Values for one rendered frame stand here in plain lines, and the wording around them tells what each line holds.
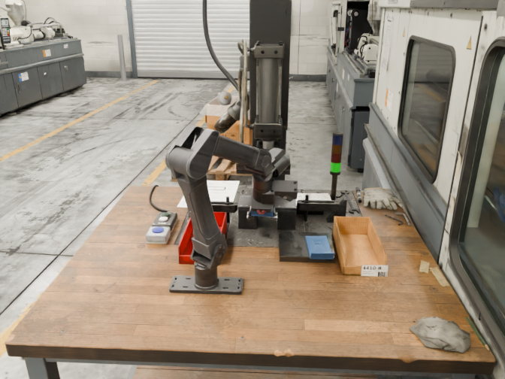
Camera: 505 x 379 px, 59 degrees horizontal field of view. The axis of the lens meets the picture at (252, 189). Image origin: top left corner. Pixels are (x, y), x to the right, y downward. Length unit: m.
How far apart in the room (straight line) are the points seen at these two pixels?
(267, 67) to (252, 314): 0.73
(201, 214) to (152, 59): 10.15
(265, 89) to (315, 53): 9.27
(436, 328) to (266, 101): 0.80
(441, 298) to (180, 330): 0.69
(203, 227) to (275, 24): 0.69
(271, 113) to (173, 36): 9.63
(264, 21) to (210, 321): 0.91
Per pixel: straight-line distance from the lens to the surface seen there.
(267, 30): 1.49
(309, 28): 10.64
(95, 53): 11.77
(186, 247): 1.46
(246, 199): 1.59
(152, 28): 11.15
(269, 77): 1.42
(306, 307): 1.21
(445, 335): 1.18
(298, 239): 1.47
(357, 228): 1.56
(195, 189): 1.09
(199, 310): 1.20
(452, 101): 1.72
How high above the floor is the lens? 1.62
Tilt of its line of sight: 22 degrees down
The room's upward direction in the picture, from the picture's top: straight up
